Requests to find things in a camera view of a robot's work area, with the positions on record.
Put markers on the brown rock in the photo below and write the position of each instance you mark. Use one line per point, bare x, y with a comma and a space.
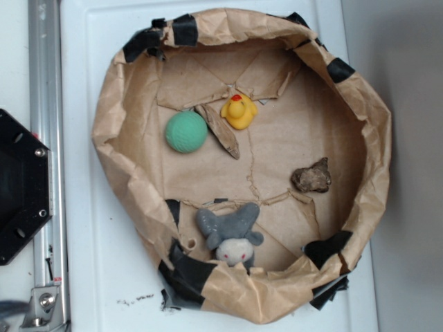
316, 178

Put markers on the yellow rubber duck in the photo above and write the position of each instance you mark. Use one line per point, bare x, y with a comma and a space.
239, 111

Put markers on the aluminium extrusion rail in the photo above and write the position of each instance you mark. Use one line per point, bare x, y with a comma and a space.
50, 247

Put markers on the brown paper bag bin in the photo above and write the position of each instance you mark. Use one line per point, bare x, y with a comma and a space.
311, 105

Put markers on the grey plush toy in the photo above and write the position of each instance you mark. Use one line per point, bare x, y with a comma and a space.
231, 235

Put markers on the brown wood chip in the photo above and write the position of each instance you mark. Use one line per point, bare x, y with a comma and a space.
218, 127

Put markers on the green textured ball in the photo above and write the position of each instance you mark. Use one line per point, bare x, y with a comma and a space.
186, 131

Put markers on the metal corner bracket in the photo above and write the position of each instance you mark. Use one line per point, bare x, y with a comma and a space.
45, 310

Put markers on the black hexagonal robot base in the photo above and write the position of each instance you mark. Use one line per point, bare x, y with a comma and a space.
25, 192

